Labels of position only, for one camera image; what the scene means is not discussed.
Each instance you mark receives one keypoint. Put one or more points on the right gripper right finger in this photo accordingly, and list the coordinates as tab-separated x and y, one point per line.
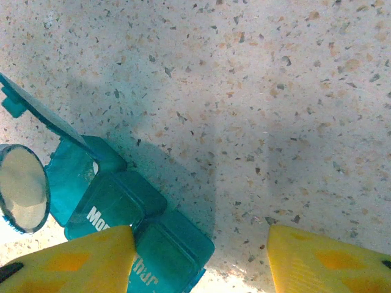
330	262

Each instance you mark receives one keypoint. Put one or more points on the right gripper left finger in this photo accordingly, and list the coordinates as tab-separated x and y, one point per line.
70	265

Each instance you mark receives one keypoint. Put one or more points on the teal weekly pill organizer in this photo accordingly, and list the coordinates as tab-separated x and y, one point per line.
122	198

